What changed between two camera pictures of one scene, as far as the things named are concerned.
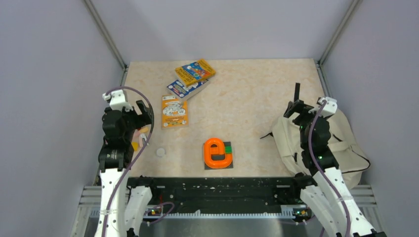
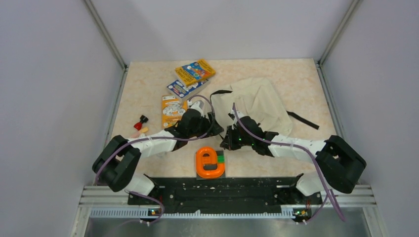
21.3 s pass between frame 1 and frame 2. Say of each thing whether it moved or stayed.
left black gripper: moved
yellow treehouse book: stayed
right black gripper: moved
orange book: stayed
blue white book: stayed
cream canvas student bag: moved
